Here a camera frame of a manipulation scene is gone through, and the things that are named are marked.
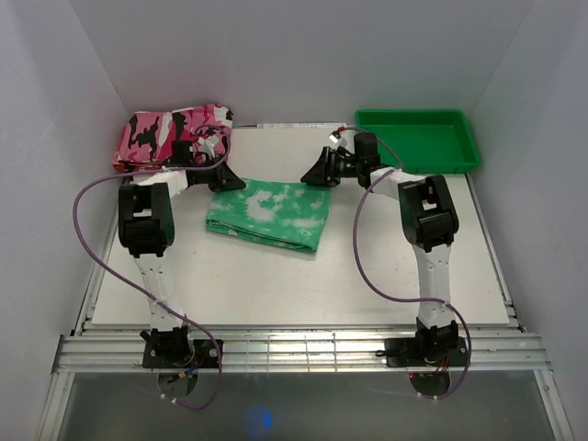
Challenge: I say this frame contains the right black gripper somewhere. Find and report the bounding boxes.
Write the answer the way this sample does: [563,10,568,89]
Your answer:
[300,146,362,188]

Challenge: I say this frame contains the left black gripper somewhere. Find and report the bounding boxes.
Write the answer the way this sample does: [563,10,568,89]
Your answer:
[191,154,245,193]

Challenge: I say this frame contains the green tie-dye trousers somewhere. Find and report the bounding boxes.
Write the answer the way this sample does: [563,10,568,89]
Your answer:
[205,179,331,254]

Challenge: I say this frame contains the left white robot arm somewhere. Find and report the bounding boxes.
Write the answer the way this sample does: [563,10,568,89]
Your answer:
[119,135,245,368]

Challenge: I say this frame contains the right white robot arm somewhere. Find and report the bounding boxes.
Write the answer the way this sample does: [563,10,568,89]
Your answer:
[300,127,460,365]

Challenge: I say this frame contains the pink camouflage folded trousers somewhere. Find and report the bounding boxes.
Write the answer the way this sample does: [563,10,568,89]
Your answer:
[113,104,233,162]

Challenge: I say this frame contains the white paper strip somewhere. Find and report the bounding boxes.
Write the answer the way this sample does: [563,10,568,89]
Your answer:
[256,122,347,131]

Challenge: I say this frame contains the orange folded garment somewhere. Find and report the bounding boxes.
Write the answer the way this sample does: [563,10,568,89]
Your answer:
[112,160,168,178]

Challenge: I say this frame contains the green plastic tray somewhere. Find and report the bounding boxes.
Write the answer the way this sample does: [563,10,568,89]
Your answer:
[355,109,481,175]

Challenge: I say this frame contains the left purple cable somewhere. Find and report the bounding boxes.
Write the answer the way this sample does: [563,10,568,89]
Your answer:
[73,124,232,411]

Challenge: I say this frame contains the purple cable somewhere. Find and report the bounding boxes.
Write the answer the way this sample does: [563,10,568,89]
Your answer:
[73,124,232,411]
[339,124,470,401]

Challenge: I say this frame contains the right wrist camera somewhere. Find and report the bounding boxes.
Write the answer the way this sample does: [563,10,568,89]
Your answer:
[328,128,348,148]

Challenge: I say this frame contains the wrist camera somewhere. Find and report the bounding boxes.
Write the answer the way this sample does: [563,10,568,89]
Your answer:
[328,128,348,148]
[198,135,221,158]

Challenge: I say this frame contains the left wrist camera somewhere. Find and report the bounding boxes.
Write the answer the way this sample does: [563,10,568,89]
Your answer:
[198,135,221,158]

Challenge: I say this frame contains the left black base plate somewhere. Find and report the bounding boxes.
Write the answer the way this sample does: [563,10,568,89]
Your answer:
[141,339,224,369]

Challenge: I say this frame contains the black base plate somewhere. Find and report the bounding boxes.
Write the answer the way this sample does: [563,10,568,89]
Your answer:
[141,339,224,369]
[375,337,469,368]

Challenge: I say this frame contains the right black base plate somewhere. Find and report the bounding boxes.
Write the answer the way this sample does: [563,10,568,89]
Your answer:
[375,337,469,368]

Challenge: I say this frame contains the aluminium frame rail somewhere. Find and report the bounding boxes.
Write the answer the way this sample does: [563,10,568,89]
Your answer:
[52,330,551,374]

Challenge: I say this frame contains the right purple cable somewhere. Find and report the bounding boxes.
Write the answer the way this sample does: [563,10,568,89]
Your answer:
[339,124,470,401]

